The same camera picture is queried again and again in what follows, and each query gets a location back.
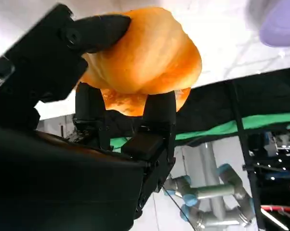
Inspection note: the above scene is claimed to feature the grey blue machine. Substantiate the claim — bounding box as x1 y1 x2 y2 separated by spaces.
260 131 284 158

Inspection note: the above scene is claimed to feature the red bar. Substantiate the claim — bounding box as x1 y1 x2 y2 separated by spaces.
260 204 290 218

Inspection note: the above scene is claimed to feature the lilac plate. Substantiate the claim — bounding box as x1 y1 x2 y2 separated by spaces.
259 0 290 48

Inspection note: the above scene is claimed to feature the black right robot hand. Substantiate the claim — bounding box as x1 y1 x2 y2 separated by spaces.
0 3 177 231

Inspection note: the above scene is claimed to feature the thin black cable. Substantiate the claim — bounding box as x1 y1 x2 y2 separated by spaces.
162 186 196 231

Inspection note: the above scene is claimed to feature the orange and white bread roll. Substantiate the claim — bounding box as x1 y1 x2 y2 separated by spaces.
77 7 203 117

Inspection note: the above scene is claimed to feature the black stand pole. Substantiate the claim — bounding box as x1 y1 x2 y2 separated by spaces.
228 80 266 231

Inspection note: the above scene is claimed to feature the black backdrop cloth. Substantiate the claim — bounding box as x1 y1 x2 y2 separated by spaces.
175 67 290 137

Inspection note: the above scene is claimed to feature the green cloth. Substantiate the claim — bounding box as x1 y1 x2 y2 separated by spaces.
110 115 290 150

